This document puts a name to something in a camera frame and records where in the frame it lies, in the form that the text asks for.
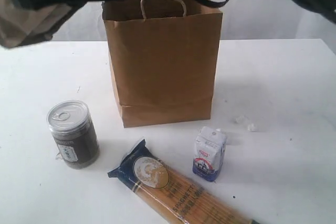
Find dark can with pull-tab lid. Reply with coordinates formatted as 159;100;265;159
47;100;99;169

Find small white blue salt pack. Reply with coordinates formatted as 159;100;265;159
193;126;227;182

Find white paper scrap right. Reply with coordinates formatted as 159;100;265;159
247;123;258;132

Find white paper scrap left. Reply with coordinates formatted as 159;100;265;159
234;115;248;124

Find spaghetti packet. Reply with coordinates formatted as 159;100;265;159
108;138;256;224

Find white paper scrap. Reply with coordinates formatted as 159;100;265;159
247;123;258;132
234;115;248;124

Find black camera cable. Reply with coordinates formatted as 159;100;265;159
190;0;233;8

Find brown paper shopping bag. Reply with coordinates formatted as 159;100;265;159
102;0;223;127

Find brown pouch with orange label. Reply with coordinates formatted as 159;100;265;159
1;0;83;49

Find white curtain backdrop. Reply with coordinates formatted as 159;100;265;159
53;0;335;50

